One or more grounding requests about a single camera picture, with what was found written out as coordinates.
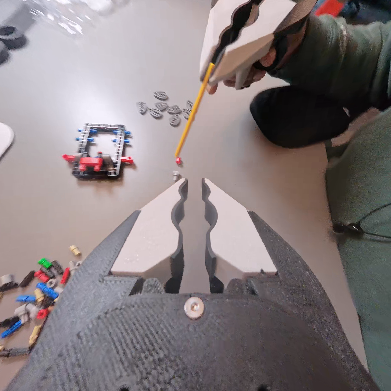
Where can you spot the yellow lego axle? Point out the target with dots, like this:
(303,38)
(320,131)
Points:
(192,113)

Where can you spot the person's green hoodie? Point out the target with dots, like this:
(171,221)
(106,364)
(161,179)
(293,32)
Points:
(360,183)

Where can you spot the person's right hand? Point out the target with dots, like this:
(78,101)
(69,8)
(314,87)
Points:
(227,83)

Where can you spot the pile of mixed lego pieces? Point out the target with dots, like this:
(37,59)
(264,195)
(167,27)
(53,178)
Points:
(47,290)

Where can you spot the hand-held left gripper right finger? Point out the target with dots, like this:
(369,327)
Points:
(238,241)

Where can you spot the red and blue object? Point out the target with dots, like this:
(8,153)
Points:
(330,7)

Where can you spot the pile of grey lego cams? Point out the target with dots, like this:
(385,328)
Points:
(156,112)

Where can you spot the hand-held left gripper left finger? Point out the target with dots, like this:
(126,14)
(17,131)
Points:
(146,238)

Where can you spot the white flat object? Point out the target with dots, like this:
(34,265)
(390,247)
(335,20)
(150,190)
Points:
(4,139)

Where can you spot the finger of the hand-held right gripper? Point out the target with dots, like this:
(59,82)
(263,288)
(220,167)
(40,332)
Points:
(217,24)
(244,52)

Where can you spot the small grey lego pin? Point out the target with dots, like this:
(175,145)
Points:
(176,174)

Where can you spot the clear plastic bag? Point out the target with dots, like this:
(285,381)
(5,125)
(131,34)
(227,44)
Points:
(61,18)

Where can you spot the person's black trouser leg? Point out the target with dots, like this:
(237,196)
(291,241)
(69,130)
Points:
(299,122)

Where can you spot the person's right forearm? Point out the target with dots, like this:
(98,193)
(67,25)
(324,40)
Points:
(336,55)

